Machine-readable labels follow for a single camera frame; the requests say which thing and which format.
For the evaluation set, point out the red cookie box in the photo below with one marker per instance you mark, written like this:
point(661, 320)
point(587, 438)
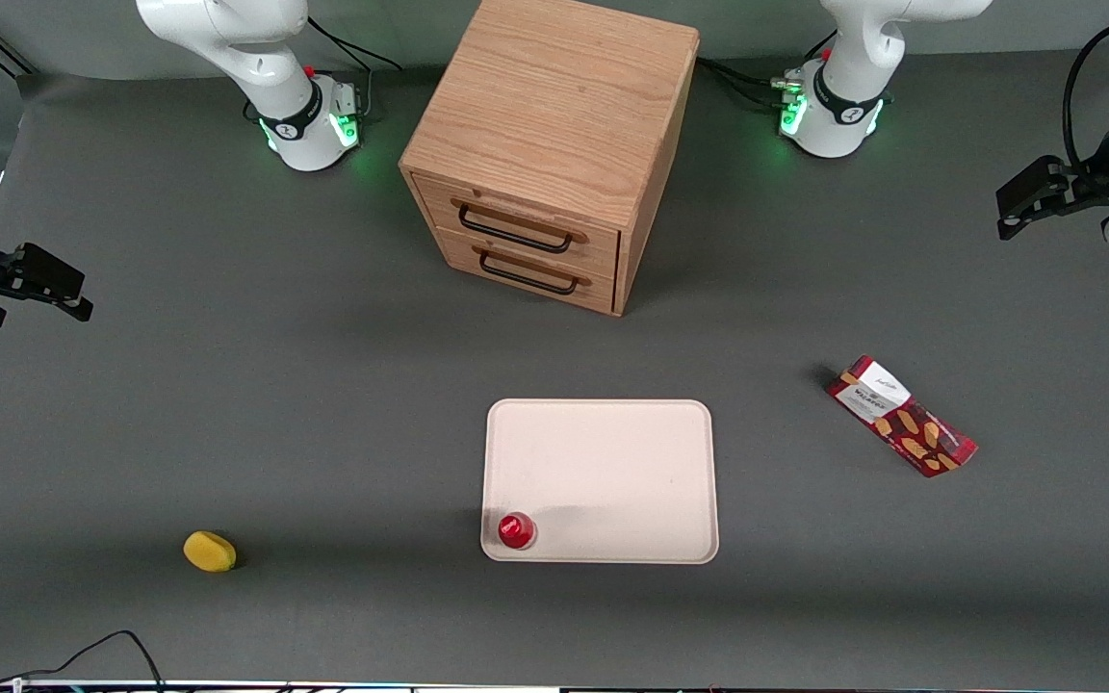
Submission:
point(901, 416)

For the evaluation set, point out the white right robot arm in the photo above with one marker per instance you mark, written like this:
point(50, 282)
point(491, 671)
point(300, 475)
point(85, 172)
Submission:
point(275, 96)

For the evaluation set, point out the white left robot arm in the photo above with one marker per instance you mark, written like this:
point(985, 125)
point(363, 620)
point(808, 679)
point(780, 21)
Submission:
point(838, 106)

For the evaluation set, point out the beige plastic tray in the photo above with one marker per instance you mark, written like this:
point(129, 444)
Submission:
point(603, 476)

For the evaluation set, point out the dark grey table mat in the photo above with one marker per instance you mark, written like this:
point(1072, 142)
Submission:
point(227, 404)

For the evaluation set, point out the yellow oval object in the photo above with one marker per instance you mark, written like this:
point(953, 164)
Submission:
point(209, 551)

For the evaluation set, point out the wooden drawer front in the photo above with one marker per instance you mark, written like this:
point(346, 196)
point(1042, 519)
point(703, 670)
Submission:
point(526, 274)
point(516, 217)

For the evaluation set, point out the wooden two-drawer cabinet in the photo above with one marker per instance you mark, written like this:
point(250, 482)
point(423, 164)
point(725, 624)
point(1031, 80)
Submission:
point(554, 125)

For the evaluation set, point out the small red cup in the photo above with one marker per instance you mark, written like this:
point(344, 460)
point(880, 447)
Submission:
point(516, 530)

